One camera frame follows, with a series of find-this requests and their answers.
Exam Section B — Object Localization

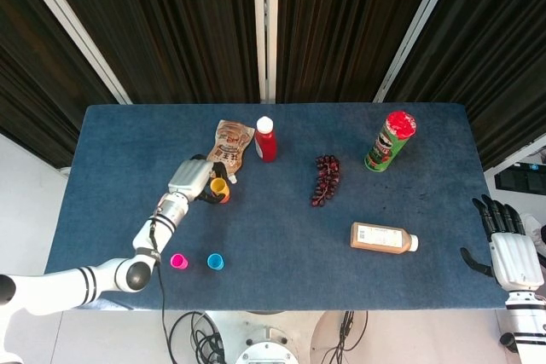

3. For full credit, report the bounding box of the black monitor device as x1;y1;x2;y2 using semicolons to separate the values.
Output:
494;162;546;194

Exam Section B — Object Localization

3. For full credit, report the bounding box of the red grape bunch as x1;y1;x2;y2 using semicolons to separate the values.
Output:
310;154;342;208

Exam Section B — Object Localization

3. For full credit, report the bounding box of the white frame post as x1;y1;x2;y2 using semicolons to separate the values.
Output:
372;0;464;104
252;0;279;104
9;0;133;105
484;133;546;177

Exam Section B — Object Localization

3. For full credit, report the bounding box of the blue plastic cup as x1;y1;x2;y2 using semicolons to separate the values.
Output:
206;253;227;272

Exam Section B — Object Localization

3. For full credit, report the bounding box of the red ketchup squeeze bottle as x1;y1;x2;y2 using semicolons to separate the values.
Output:
254;116;278;164

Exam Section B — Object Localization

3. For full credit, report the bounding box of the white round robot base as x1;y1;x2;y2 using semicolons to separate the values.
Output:
234;312;299;364

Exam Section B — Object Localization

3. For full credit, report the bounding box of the orange juice bottle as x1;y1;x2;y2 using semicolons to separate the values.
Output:
350;221;420;256

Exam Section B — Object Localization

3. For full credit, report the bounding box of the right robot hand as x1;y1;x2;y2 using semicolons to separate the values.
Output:
459;194;546;292

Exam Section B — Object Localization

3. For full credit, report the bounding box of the blue velvet tablecloth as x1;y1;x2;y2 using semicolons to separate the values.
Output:
44;102;508;312

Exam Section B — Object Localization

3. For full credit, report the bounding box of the green Pringles can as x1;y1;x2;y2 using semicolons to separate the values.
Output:
363;110;418;173

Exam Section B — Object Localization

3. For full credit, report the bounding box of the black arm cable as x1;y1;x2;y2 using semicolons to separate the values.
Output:
148;218;177;364

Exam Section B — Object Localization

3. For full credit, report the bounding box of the yellow plastic cup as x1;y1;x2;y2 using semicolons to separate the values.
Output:
209;177;230;197

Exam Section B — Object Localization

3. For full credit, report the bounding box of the brown spout pouch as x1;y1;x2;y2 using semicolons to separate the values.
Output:
205;119;256;185

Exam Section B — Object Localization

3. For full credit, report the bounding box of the dark slatted curtain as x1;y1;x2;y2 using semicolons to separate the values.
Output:
0;0;546;171

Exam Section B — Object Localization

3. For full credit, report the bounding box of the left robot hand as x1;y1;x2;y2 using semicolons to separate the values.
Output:
167;153;234;206

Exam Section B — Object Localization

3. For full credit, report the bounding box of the black floor cable bundle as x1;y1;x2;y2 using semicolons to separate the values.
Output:
168;310;227;364

